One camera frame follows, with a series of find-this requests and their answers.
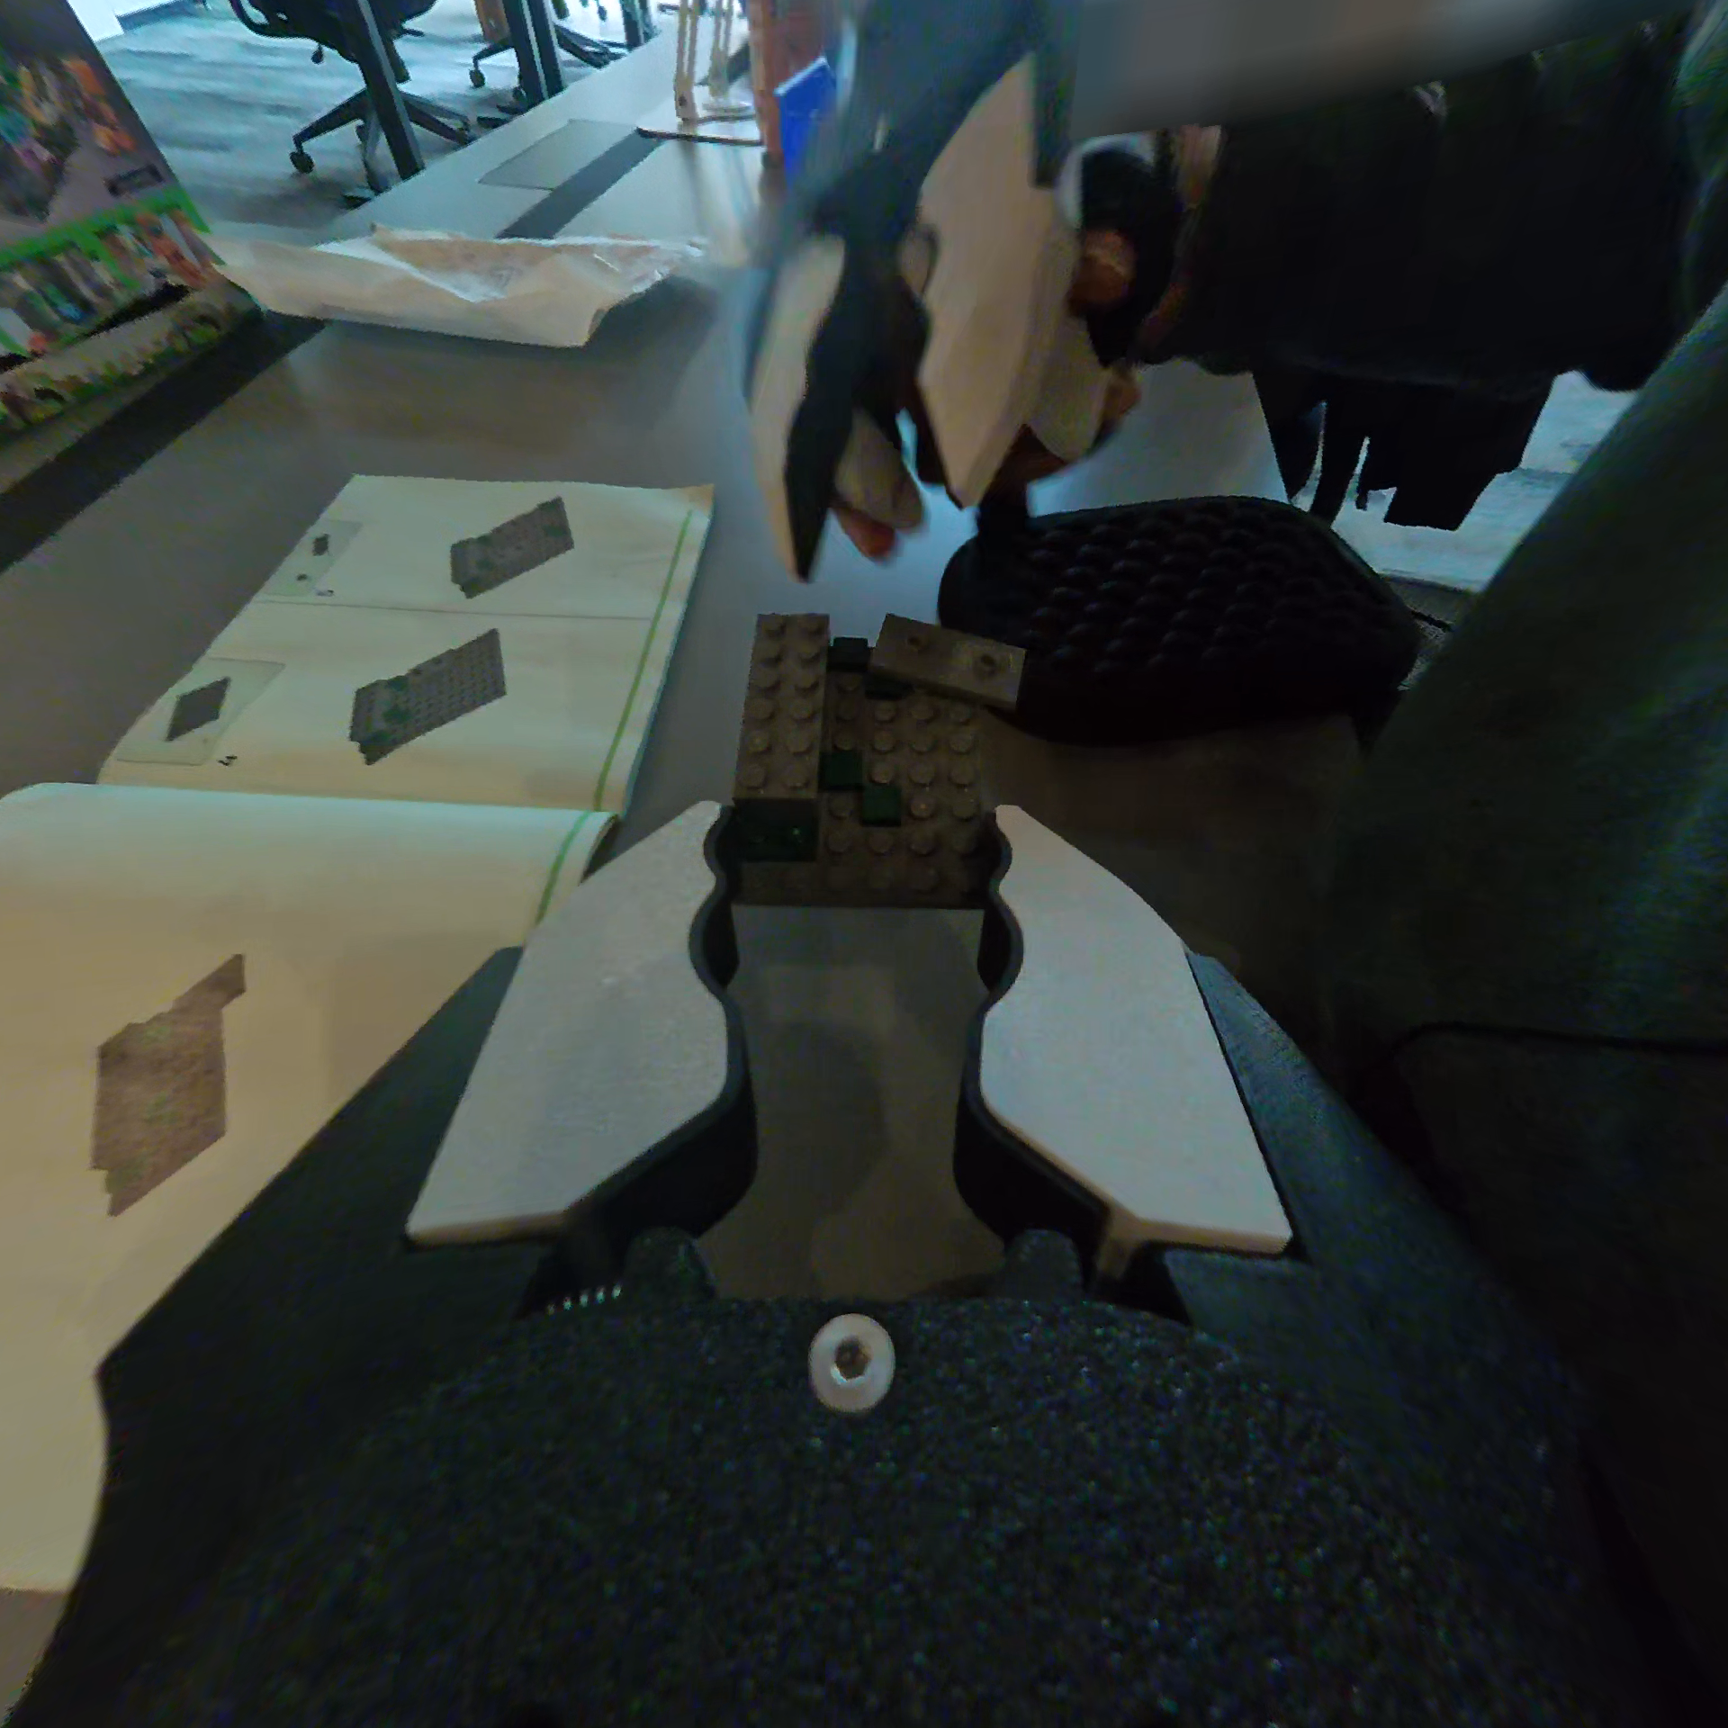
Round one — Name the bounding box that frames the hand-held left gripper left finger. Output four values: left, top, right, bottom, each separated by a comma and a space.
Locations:
405, 798, 757, 1243

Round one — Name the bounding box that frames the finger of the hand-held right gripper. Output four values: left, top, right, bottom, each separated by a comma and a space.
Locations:
837, 60, 1069, 505
747, 228, 897, 582

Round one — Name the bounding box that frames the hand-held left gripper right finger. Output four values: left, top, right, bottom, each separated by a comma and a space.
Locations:
951, 804, 1297, 1278

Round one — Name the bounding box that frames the grey two-hole plate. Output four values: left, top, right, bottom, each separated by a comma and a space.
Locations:
868, 614, 1032, 714

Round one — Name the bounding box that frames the long grey studded brick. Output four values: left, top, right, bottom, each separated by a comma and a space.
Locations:
732, 610, 834, 816

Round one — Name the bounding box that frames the dark grey brick plate assembly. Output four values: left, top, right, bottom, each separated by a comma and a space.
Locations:
728, 614, 1003, 913

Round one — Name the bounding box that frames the grey desk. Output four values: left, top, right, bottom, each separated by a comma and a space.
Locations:
0, 26, 1414, 1728

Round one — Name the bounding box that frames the person's right hand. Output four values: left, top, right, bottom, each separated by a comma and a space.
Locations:
826, 391, 1125, 560

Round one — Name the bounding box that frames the blue box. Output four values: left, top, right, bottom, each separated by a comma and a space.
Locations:
776, 57, 841, 172

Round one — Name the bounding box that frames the light wooden stand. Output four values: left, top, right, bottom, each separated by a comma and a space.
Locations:
637, 0, 772, 145

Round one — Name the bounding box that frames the white paper bag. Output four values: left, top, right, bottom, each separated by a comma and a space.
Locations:
215, 223, 707, 350

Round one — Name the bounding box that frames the black dimpled pad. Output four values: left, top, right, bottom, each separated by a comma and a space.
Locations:
937, 494, 1423, 746

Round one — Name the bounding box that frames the open building instruction booklet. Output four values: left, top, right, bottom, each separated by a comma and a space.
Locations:
0, 472, 716, 1597

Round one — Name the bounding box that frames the black office chair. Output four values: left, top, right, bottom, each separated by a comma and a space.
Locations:
227, 0, 475, 194
469, 0, 637, 91

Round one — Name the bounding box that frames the dark hanging cloth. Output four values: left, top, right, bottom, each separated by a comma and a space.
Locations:
1175, 26, 1728, 530

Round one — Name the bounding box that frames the person's dark green clothing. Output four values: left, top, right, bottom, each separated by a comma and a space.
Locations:
1327, 291, 1728, 1728

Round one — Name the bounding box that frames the colourful toy set box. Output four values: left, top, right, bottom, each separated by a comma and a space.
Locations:
0, 0, 262, 436

